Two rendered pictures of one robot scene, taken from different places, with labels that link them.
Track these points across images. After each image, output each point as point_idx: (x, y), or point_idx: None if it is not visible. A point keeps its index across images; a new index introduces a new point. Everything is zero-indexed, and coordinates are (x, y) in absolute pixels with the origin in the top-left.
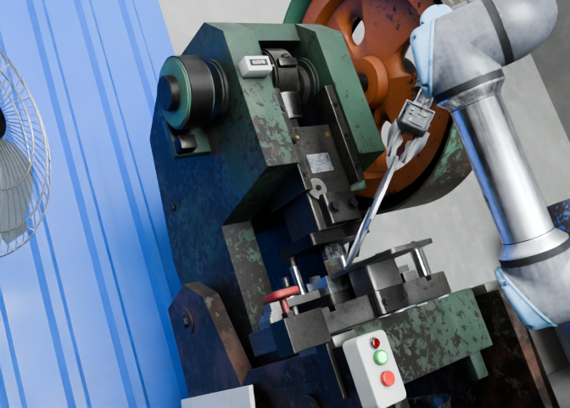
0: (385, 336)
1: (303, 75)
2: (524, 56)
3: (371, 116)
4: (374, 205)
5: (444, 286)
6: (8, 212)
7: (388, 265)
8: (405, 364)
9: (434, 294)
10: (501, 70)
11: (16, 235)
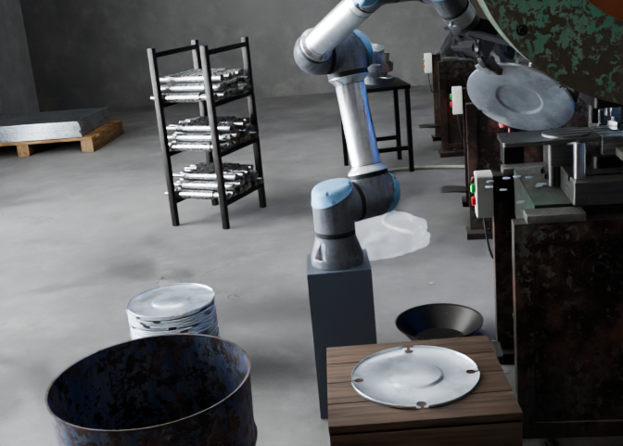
0: (476, 180)
1: None
2: (318, 75)
3: None
4: (498, 96)
5: (572, 196)
6: None
7: (546, 145)
8: (519, 214)
9: (568, 196)
10: (328, 77)
11: None
